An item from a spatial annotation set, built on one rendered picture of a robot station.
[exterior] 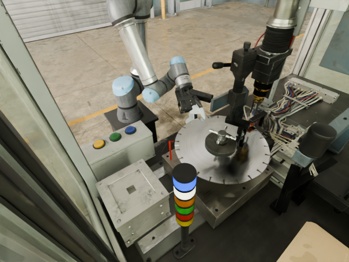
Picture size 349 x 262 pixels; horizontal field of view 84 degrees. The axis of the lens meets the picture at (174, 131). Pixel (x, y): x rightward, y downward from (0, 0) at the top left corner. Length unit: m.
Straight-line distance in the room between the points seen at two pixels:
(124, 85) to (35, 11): 5.32
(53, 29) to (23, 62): 5.85
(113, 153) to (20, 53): 0.45
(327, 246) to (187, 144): 0.55
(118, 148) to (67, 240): 0.58
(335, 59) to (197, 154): 0.45
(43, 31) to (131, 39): 5.50
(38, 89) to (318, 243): 0.91
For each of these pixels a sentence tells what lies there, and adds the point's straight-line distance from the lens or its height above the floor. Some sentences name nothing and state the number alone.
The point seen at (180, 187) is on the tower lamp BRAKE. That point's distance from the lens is 0.37.
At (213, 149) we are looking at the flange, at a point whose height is 0.96.
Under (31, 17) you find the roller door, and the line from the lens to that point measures 6.27.
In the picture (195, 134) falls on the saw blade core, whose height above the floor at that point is 0.95.
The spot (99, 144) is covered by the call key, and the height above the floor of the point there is 0.91.
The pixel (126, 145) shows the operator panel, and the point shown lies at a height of 0.90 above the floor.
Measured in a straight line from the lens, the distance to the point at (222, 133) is 0.67.
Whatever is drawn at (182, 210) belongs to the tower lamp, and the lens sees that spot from 0.45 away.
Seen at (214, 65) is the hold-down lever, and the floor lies 1.22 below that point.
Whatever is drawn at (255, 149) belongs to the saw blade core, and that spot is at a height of 0.95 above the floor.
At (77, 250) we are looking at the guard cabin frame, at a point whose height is 1.22.
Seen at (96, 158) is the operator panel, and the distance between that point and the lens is 0.80.
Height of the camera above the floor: 1.46
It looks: 42 degrees down
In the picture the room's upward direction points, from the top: 3 degrees counter-clockwise
